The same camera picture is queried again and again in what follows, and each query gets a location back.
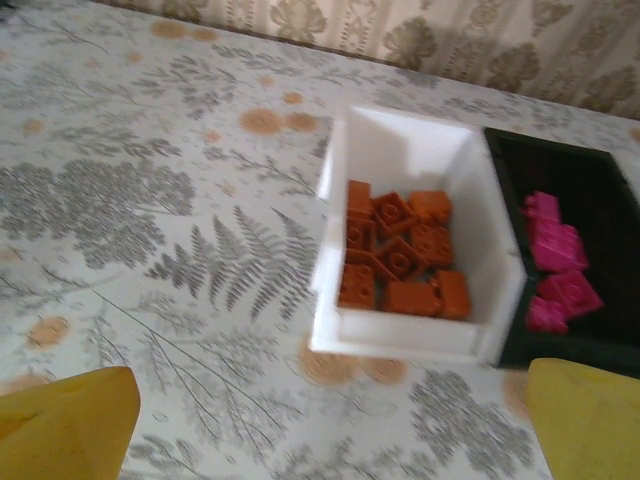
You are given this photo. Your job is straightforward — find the black plastic container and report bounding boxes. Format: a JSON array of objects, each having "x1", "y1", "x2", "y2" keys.
[{"x1": 481, "y1": 126, "x2": 640, "y2": 372}]

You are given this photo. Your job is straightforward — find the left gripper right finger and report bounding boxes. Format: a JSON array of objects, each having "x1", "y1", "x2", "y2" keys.
[{"x1": 526, "y1": 357, "x2": 640, "y2": 480}]

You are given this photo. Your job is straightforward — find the white plastic container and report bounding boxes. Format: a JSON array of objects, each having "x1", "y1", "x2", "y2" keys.
[{"x1": 306, "y1": 101, "x2": 529, "y2": 365}]

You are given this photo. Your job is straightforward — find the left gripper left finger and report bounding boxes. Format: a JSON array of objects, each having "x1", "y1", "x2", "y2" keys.
[{"x1": 0, "y1": 365, "x2": 141, "y2": 480}]

